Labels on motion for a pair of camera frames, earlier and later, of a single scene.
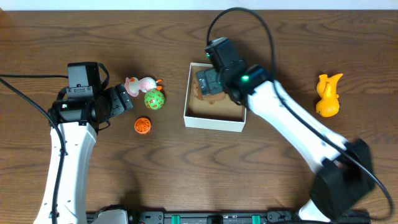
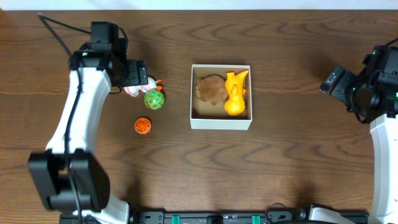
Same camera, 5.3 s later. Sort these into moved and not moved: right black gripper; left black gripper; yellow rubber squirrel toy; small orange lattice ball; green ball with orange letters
Moved: left black gripper; yellow rubber squirrel toy; right black gripper
Not moved: green ball with orange letters; small orange lattice ball
